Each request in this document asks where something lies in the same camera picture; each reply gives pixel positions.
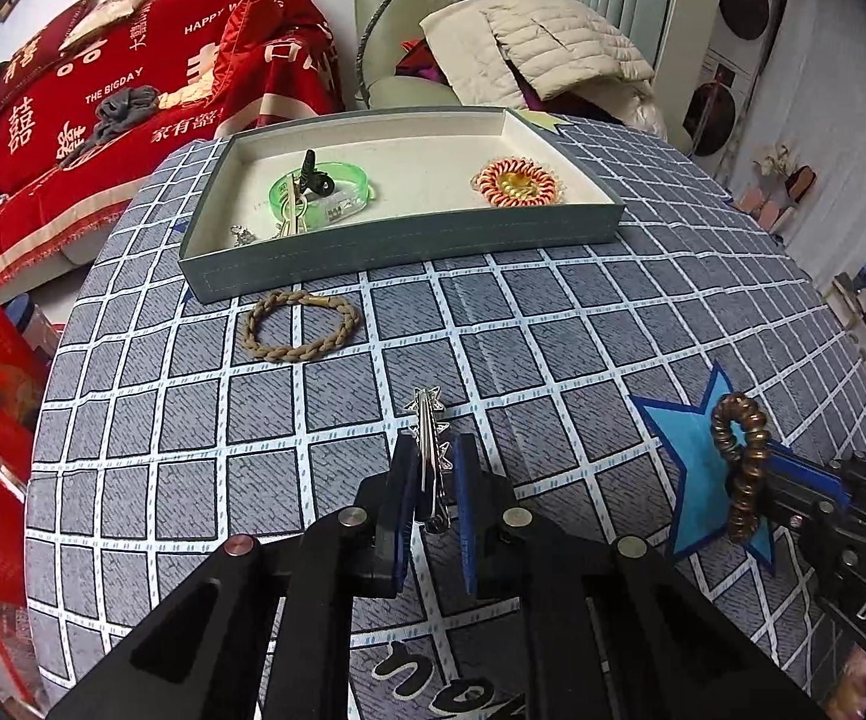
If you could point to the white curtain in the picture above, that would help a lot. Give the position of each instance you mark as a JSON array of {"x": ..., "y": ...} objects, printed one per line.
[{"x": 845, "y": 90}]

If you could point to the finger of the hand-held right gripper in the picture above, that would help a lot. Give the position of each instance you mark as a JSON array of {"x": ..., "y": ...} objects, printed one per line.
[
  {"x": 800, "y": 516},
  {"x": 808, "y": 476}
]

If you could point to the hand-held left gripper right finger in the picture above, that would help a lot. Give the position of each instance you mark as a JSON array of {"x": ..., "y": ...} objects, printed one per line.
[{"x": 470, "y": 517}]

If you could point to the silver key bunch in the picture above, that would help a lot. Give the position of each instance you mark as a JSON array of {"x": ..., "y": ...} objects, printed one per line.
[{"x": 294, "y": 217}]

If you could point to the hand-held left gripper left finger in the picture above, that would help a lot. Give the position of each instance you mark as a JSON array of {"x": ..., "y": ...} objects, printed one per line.
[{"x": 403, "y": 517}]

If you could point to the pink ornaments with flowers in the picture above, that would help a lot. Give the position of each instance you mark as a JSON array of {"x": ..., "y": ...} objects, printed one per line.
[{"x": 778, "y": 184}]

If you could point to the braided flexible phone holder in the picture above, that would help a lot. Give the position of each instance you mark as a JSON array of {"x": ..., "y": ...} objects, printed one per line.
[{"x": 380, "y": 11}]

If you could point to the black hair clip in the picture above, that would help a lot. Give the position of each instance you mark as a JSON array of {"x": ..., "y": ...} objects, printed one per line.
[{"x": 313, "y": 172}]

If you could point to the grey tray with white lining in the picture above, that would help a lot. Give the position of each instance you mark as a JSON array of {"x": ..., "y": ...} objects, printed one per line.
[{"x": 403, "y": 255}]

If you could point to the grey clothing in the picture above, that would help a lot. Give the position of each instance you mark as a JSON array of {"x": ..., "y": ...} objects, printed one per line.
[{"x": 121, "y": 109}]

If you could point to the white down jacket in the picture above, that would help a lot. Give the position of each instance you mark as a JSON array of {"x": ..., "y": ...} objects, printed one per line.
[{"x": 553, "y": 37}]

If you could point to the grey checkered tablecloth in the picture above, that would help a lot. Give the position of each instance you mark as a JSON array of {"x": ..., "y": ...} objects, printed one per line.
[{"x": 553, "y": 360}]

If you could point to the red and purple clothes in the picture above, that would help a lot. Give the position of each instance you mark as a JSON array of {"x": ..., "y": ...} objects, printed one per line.
[{"x": 421, "y": 60}]

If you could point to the cream and green pillow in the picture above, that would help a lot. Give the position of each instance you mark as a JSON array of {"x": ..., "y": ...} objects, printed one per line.
[{"x": 114, "y": 7}]

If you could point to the bottle with blue cap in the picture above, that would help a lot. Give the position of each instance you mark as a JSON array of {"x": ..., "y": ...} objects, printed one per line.
[{"x": 27, "y": 319}]

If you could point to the red blanket covered sofa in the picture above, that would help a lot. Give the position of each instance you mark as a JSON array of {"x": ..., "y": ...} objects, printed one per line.
[{"x": 193, "y": 22}]

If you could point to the silver star hair clip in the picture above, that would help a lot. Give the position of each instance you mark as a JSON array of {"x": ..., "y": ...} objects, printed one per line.
[{"x": 427, "y": 427}]

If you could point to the red satin pillow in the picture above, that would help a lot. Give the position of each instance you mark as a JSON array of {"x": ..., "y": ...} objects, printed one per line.
[{"x": 234, "y": 41}]

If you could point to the dark red embroidered pillow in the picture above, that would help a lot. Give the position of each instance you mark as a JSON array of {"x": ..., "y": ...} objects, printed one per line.
[{"x": 35, "y": 52}]

